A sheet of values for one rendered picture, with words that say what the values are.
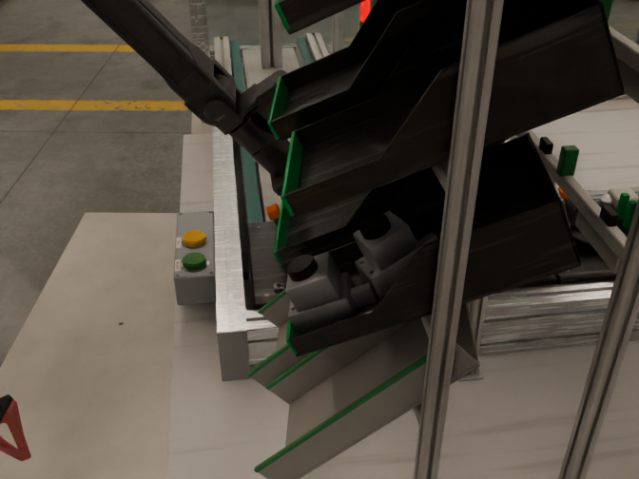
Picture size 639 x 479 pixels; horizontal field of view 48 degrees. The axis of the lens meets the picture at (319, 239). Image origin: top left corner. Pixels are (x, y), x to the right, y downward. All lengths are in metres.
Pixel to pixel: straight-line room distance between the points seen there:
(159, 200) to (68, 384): 2.23
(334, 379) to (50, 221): 2.56
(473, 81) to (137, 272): 1.00
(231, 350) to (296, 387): 0.23
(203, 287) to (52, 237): 2.05
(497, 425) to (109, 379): 0.60
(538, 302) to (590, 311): 0.10
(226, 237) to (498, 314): 0.50
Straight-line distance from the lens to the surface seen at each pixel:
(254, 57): 2.28
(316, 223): 0.87
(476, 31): 0.52
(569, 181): 0.79
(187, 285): 1.23
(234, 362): 1.14
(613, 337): 0.73
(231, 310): 1.15
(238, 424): 1.10
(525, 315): 1.20
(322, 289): 0.69
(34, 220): 3.38
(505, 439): 1.11
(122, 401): 1.16
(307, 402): 0.91
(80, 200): 3.47
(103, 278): 1.42
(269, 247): 1.25
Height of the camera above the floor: 1.67
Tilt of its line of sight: 34 degrees down
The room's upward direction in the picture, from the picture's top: straight up
